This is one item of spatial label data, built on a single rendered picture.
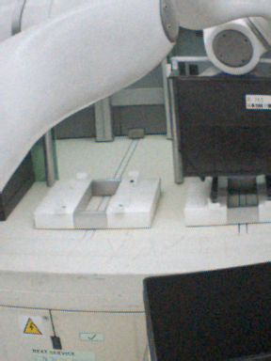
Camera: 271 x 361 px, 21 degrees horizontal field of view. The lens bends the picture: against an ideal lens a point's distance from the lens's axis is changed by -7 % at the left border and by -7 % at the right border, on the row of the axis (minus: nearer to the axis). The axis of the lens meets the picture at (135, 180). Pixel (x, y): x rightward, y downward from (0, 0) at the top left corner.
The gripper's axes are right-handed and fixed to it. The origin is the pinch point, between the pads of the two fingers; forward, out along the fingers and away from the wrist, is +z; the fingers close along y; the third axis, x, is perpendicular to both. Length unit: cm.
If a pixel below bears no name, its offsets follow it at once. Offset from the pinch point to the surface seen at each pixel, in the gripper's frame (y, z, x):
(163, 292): -11, -46, -31
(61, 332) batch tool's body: -30, -30, -47
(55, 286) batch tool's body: -30, -30, -37
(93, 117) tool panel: -39, 60, -29
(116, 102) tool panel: -32, 58, -25
